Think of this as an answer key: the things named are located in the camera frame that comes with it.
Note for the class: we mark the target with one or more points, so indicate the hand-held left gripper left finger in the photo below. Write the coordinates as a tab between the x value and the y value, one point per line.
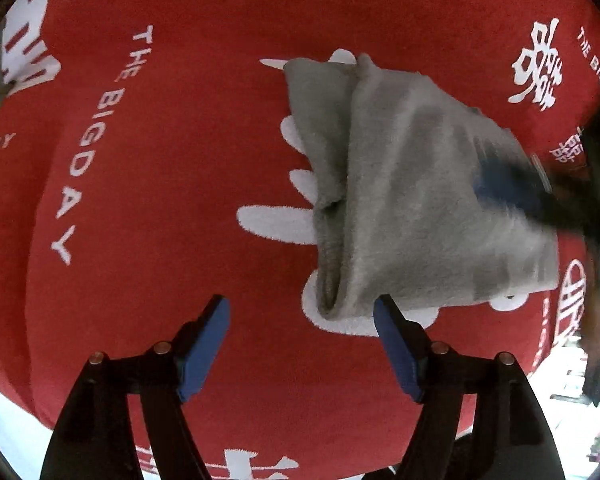
205	350

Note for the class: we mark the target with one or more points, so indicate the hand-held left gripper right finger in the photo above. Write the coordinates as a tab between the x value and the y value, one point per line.
397	355

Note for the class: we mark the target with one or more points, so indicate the grey sweater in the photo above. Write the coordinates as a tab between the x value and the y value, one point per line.
405	185

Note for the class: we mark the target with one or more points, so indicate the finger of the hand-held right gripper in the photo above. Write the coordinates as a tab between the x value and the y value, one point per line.
505	187

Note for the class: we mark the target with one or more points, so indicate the red printed blanket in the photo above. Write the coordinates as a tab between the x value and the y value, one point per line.
180	160

